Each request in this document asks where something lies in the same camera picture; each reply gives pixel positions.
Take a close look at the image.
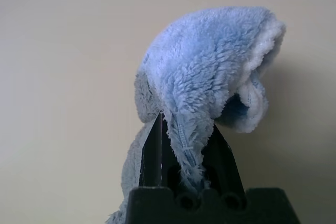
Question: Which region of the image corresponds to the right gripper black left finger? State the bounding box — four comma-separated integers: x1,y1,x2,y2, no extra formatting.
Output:
138,111,170,188

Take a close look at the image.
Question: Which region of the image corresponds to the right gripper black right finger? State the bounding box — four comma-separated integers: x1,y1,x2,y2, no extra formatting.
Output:
203,123,247,193

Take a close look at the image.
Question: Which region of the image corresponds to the light blue fluffy rag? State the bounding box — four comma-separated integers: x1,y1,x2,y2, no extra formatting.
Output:
106,5,287,224

